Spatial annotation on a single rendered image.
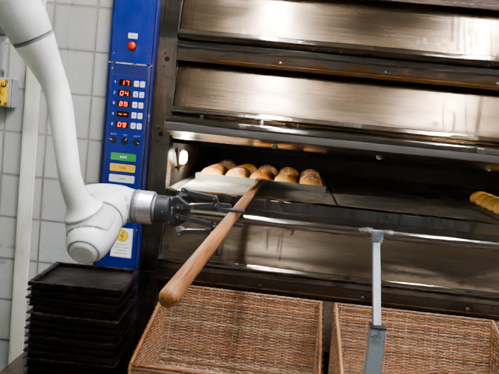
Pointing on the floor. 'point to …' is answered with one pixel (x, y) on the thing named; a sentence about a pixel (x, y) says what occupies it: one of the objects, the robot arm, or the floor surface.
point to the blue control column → (142, 51)
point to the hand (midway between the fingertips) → (230, 217)
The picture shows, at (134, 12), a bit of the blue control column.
